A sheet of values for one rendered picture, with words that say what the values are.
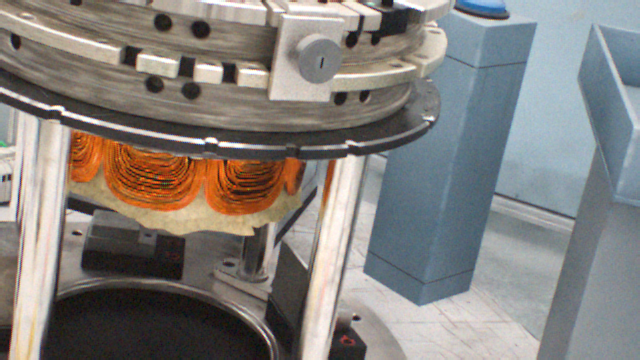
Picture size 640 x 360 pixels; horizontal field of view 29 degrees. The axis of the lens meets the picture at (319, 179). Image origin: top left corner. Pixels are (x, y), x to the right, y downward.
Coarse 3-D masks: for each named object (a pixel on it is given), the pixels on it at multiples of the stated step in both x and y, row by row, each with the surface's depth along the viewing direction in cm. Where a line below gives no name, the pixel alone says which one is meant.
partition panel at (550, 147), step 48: (528, 0) 301; (576, 0) 295; (624, 0) 291; (576, 48) 298; (528, 96) 307; (576, 96) 302; (528, 144) 310; (576, 144) 305; (528, 192) 313; (576, 192) 308
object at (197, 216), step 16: (176, 160) 75; (240, 160) 76; (192, 208) 76; (208, 208) 76; (144, 224) 76; (160, 224) 76; (176, 224) 76; (192, 224) 76; (208, 224) 77; (224, 224) 77; (240, 224) 78
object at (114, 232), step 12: (96, 216) 97; (108, 216) 98; (120, 216) 98; (96, 228) 96; (108, 228) 96; (120, 228) 96; (132, 228) 96; (144, 228) 99; (96, 240) 96; (108, 240) 96; (120, 240) 96; (132, 240) 96; (144, 240) 97; (120, 252) 97; (132, 252) 97; (144, 252) 97
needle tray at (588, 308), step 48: (624, 48) 89; (624, 96) 72; (624, 144) 68; (624, 192) 68; (576, 240) 85; (624, 240) 77; (576, 288) 81; (624, 288) 78; (576, 336) 79; (624, 336) 79
